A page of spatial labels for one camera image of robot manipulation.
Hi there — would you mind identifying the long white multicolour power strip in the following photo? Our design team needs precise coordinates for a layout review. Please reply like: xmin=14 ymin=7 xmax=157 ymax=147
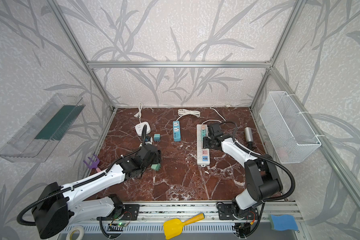
xmin=197 ymin=124 xmax=211 ymax=167

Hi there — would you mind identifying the teal power strip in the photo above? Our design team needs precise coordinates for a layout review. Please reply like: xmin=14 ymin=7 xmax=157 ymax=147
xmin=173 ymin=121 xmax=181 ymax=142

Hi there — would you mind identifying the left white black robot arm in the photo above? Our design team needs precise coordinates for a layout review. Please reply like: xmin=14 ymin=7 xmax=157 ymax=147
xmin=17 ymin=144 xmax=162 ymax=239

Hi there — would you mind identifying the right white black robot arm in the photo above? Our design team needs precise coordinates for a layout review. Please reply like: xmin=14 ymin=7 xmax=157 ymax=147
xmin=203 ymin=135 xmax=296 ymax=219

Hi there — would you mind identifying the green plug adapter lower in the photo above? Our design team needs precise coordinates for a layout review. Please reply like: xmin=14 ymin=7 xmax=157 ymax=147
xmin=151 ymin=164 xmax=161 ymax=171

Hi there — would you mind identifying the white square power socket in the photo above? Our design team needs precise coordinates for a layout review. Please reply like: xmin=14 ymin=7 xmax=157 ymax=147
xmin=135 ymin=122 xmax=151 ymax=137

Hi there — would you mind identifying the metal cylinder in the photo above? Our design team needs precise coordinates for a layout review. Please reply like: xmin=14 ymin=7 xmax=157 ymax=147
xmin=244 ymin=127 xmax=254 ymax=143

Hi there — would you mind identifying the purple plastic fork toy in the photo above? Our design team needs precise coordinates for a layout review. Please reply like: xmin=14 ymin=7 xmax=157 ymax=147
xmin=83 ymin=154 xmax=102 ymax=173

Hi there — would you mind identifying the yellow plastic scoop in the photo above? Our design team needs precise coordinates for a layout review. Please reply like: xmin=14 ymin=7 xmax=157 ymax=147
xmin=163 ymin=213 xmax=205 ymax=240

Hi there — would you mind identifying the white tape roll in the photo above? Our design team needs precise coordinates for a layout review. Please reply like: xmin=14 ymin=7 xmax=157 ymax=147
xmin=66 ymin=226 xmax=85 ymax=240

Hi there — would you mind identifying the blue sponge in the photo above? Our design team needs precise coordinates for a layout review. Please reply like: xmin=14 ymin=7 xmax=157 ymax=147
xmin=270 ymin=215 xmax=299 ymax=232

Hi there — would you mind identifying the white wire mesh basket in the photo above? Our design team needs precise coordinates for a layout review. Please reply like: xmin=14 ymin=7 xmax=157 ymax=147
xmin=260 ymin=91 xmax=321 ymax=164

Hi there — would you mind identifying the clear plastic wall bin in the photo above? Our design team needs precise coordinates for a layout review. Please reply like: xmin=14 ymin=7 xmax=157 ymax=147
xmin=0 ymin=94 xmax=86 ymax=163

